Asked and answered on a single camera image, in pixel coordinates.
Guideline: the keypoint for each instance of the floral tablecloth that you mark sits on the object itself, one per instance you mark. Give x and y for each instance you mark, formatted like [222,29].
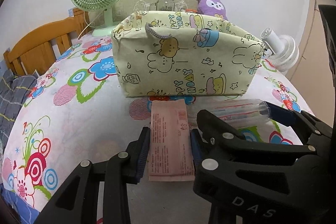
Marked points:
[78,121]

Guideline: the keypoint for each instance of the orange lid toothpick jar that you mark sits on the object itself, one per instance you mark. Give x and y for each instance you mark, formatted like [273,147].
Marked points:
[190,11]

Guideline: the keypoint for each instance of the glass jar mug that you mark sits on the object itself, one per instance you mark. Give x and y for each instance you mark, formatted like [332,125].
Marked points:
[165,2]

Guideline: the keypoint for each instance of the cartoon print fabric storage box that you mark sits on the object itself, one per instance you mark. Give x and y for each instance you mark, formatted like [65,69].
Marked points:
[183,61]

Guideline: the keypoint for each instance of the blue bed sheet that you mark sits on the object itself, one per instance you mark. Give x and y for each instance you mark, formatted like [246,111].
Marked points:
[18,207]

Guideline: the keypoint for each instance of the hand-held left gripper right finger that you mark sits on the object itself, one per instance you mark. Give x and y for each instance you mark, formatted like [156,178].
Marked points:
[196,150]

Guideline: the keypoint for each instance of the pink paper packet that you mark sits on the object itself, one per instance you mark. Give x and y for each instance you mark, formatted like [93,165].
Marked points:
[170,140]

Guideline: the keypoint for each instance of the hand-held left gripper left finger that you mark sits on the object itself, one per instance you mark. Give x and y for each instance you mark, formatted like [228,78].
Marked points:
[143,153]

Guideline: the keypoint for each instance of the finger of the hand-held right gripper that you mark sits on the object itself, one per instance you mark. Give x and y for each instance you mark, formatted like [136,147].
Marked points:
[220,132]
[283,113]

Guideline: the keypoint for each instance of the purple plush bunny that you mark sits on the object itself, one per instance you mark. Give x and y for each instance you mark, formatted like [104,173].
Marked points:
[212,6]

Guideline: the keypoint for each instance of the beige wooden door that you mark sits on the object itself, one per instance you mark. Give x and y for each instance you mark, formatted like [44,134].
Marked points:
[309,61]

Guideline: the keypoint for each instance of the wooden bed headboard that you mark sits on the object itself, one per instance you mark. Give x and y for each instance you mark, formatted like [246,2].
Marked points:
[34,43]

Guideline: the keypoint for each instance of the white standing fan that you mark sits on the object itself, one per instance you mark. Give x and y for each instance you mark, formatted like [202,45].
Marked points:
[283,53]

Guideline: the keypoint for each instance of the grey plaid pillow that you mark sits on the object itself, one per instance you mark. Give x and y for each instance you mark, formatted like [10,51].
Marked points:
[13,98]

